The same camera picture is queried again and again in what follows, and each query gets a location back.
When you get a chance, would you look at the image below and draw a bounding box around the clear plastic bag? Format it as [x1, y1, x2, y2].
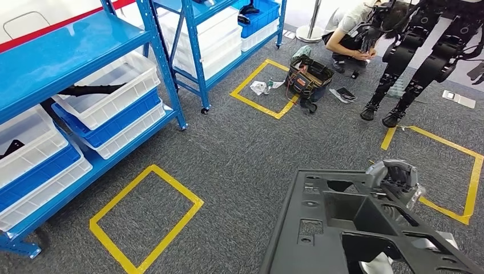
[249, 80, 268, 96]

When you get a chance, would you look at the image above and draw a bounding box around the black flat device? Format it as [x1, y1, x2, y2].
[329, 87, 357, 104]

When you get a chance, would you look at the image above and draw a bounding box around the grey floor outlet plate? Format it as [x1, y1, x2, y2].
[442, 89, 477, 110]

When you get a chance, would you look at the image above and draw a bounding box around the blue metal shelf rack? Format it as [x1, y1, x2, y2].
[149, 0, 288, 115]
[0, 0, 189, 260]

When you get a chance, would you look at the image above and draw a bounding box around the person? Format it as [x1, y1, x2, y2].
[321, 0, 413, 75]

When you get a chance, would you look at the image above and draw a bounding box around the black humanoid robot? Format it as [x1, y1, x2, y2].
[355, 0, 484, 128]

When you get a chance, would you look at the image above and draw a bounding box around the silver stanchion base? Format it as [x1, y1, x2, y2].
[295, 0, 324, 44]

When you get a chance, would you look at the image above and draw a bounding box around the large white plastic crate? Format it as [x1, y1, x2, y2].
[159, 5, 241, 50]
[170, 34, 244, 81]

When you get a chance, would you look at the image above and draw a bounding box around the black plastic panel part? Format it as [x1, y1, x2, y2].
[259, 169, 484, 274]

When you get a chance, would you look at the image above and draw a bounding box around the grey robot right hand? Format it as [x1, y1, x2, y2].
[365, 159, 426, 211]

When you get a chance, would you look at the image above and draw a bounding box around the black tool bag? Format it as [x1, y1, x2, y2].
[284, 54, 336, 114]

